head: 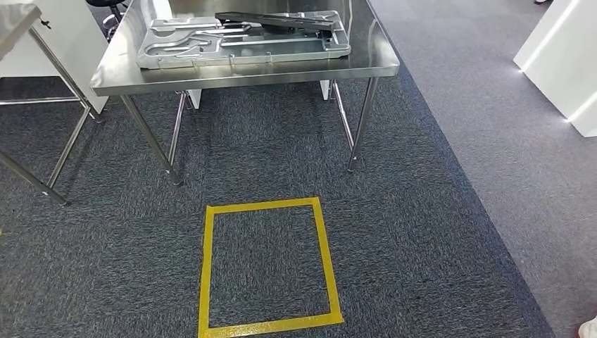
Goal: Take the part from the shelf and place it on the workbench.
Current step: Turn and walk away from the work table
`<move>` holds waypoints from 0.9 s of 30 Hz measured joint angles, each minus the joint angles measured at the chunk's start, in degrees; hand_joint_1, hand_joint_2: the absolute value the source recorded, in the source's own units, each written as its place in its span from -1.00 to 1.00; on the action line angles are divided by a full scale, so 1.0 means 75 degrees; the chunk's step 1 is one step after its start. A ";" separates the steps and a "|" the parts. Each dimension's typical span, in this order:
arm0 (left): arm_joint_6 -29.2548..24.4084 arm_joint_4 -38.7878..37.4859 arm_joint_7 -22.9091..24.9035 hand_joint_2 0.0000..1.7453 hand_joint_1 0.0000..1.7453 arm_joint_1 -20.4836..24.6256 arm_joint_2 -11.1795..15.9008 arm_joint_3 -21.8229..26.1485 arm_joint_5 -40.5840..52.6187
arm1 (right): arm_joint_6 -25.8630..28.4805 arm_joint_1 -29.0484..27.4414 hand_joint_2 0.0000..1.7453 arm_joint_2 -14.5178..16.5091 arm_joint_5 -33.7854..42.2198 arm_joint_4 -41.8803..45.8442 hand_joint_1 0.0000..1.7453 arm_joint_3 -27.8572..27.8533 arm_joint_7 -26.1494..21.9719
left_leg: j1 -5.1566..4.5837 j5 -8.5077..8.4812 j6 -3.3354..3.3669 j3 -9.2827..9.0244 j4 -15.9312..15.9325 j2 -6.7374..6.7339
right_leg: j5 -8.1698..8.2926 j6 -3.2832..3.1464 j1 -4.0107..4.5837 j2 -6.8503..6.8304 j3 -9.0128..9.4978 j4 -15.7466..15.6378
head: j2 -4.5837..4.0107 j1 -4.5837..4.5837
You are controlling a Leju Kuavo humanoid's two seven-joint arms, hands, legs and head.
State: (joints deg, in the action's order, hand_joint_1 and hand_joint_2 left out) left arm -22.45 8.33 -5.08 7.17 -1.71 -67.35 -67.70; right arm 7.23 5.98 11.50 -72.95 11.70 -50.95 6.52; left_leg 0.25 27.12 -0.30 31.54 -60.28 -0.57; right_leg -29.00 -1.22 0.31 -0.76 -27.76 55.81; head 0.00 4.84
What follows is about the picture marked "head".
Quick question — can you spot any black round stool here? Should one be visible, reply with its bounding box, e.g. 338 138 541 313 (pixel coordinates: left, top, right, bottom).
86 0 130 41

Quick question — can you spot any steel workbench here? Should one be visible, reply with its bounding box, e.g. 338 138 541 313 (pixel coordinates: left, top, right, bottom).
89 0 401 187

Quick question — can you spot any person's foot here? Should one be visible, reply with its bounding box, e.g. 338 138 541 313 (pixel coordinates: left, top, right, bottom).
578 316 597 338

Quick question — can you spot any black plastic plate bracket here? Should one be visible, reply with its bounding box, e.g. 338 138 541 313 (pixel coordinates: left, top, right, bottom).
214 11 346 34

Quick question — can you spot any white block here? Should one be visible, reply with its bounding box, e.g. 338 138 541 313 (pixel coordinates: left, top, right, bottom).
513 0 597 139

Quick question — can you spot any machined aluminium plate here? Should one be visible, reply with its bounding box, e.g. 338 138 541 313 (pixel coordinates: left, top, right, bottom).
135 10 352 70

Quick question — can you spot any white panel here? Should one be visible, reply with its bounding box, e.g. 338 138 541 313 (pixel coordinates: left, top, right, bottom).
0 0 110 115

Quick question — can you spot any steel table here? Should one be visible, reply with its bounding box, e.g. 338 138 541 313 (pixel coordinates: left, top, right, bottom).
0 4 106 208

